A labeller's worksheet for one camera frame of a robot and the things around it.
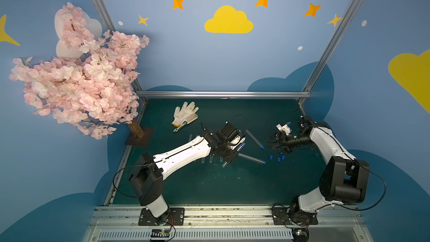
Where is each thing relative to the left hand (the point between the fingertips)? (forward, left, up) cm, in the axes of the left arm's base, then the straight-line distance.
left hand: (234, 152), depth 80 cm
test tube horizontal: (+3, +12, -14) cm, 18 cm away
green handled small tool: (+26, +31, -14) cm, 43 cm away
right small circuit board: (-31, -30, -16) cm, 46 cm away
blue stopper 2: (+3, -26, -13) cm, 30 cm away
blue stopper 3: (0, -23, +2) cm, 23 cm away
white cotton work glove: (+35, +29, -14) cm, 48 cm away
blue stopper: (+4, -22, -13) cm, 26 cm away
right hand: (+5, -20, 0) cm, 21 cm away
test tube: (+17, -14, -14) cm, 26 cm away
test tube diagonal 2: (+4, -11, -14) cm, 18 cm away
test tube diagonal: (+1, -2, +1) cm, 2 cm away
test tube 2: (-14, +13, +21) cm, 29 cm away
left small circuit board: (-32, +33, -16) cm, 49 cm away
